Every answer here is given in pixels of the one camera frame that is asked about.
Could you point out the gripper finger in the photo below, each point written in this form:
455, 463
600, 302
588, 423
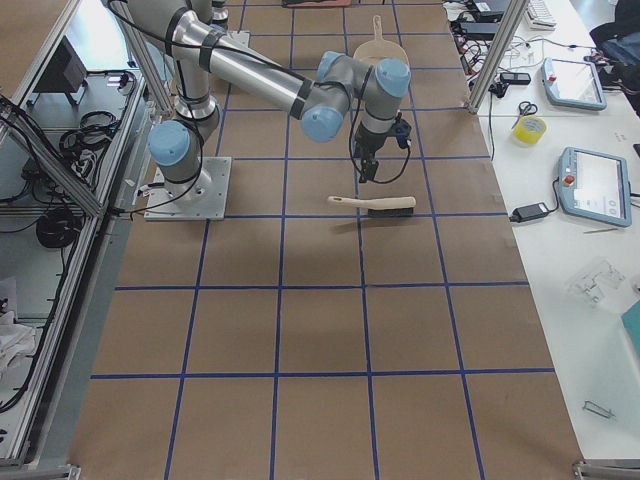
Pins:
368, 169

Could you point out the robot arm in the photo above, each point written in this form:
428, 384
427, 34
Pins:
321, 104

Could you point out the upper teach pendant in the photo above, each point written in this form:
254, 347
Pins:
573, 84

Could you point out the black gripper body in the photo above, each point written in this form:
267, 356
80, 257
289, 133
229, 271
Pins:
370, 143

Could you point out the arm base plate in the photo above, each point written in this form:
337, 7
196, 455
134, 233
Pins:
206, 200

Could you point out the black power adapter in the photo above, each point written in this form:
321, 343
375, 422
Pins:
529, 212

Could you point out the beige plastic dustpan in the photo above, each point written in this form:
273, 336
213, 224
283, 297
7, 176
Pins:
374, 51

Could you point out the aluminium frame post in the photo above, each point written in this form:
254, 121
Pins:
505, 33

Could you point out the teach pendant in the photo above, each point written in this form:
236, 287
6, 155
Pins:
595, 186
573, 84

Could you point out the black scissors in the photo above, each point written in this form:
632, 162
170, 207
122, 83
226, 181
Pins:
526, 108

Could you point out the lower teach pendant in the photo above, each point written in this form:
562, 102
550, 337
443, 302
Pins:
595, 186

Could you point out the yellow tape roll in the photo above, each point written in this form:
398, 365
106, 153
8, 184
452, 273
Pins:
529, 129

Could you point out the beige hand brush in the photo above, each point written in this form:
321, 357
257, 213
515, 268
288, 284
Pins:
379, 207

